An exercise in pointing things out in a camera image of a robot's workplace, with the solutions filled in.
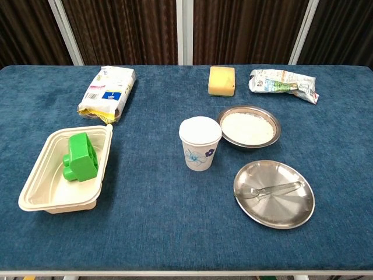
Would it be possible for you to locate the clear plastic spoon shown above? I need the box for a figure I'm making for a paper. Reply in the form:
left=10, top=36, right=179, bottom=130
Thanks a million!
left=240, top=181, right=302, bottom=200

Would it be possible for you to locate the flower print paper cup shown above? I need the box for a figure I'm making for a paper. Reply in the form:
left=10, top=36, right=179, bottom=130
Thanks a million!
left=178, top=115, right=223, bottom=172

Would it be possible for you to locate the steel bowl of rice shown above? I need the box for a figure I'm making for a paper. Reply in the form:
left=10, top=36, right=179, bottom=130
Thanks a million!
left=216, top=105, right=281, bottom=152

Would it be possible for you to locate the yellow sponge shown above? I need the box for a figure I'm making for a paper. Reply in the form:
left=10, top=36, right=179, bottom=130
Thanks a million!
left=207, top=66, right=236, bottom=97

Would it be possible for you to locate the blue velvet table cloth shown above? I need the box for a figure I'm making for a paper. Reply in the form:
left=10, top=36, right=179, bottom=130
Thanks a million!
left=0, top=64, right=373, bottom=272

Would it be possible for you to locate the white flour bag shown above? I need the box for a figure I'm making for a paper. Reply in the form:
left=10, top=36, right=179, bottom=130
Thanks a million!
left=77, top=65, right=137, bottom=124

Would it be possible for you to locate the green toy block car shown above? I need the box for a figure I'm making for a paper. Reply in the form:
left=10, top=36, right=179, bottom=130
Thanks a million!
left=62, top=132, right=100, bottom=183

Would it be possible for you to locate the crumpled white snack bag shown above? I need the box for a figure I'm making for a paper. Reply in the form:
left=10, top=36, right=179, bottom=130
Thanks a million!
left=248, top=68, right=320, bottom=104

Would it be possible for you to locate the round steel plate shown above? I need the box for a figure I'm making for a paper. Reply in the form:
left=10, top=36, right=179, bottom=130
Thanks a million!
left=233, top=159, right=316, bottom=230

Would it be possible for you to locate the dark brown curtain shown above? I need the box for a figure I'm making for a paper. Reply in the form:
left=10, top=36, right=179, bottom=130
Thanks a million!
left=0, top=0, right=373, bottom=68

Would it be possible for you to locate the beige plastic food tray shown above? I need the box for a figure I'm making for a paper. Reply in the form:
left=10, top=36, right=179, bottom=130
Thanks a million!
left=17, top=124, right=114, bottom=215

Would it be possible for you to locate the white partition frame post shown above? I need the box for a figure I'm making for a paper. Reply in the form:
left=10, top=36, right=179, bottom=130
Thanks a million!
left=48, top=0, right=85, bottom=66
left=176, top=0, right=195, bottom=66
left=288, top=0, right=320, bottom=65

